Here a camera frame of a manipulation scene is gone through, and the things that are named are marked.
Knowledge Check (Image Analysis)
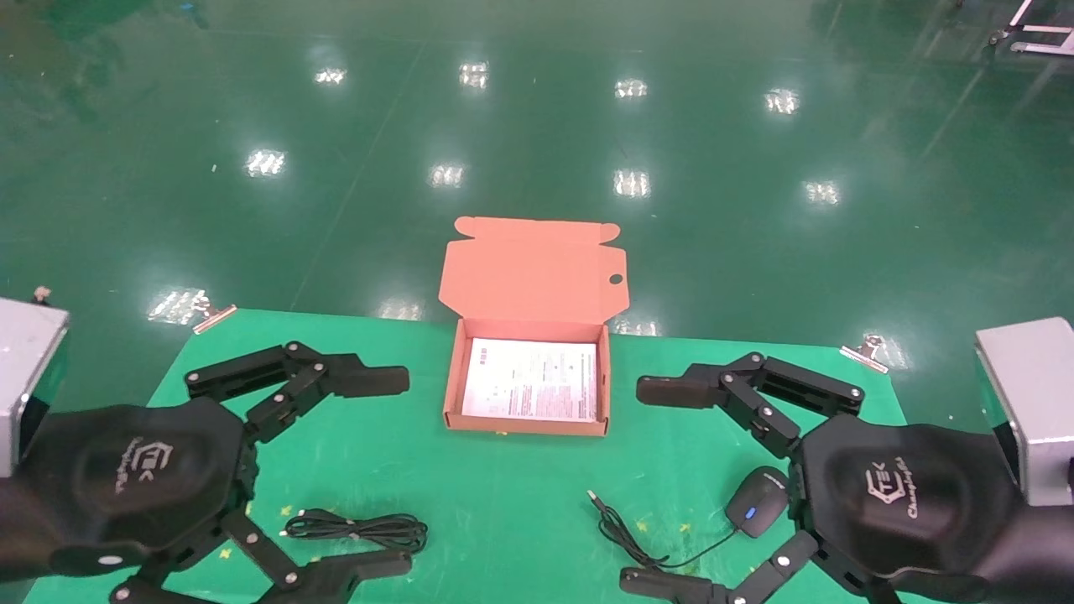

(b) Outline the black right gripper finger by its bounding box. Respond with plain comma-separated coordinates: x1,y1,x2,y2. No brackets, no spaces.
635,351,866,459
619,529,911,604

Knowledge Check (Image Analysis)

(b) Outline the white printed instruction sheet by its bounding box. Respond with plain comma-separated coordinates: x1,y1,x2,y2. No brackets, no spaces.
461,337,598,423

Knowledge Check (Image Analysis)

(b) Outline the silver binder clip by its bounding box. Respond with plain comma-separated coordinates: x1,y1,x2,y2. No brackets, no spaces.
839,334,889,375
192,294,238,336

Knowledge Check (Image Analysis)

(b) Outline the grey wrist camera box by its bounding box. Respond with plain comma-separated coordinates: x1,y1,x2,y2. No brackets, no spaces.
0,287,70,479
974,316,1074,508

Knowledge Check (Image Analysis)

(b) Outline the white metal frame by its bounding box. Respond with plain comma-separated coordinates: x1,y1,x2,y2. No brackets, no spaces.
988,0,1074,56

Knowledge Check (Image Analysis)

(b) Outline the black wired computer mouse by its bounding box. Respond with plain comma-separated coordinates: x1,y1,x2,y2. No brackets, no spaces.
586,466,790,575

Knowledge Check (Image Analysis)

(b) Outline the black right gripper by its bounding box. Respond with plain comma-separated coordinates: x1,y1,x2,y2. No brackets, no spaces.
791,418,1074,604

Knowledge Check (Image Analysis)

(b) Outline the black data cable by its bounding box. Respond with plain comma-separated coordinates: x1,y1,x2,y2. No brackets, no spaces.
279,508,429,555

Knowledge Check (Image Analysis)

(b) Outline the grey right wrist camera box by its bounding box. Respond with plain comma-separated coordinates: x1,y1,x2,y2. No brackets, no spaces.
974,316,1074,508

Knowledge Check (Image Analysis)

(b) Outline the green table cloth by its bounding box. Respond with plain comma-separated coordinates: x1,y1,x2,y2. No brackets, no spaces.
23,308,978,604

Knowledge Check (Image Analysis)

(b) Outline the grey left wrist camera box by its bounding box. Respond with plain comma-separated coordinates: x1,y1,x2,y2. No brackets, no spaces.
0,287,70,479

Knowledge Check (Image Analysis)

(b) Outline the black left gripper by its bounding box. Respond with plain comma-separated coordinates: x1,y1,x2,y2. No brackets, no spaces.
0,341,414,604

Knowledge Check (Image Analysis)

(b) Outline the orange cardboard box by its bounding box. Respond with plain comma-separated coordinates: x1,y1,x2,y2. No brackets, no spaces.
438,216,629,437

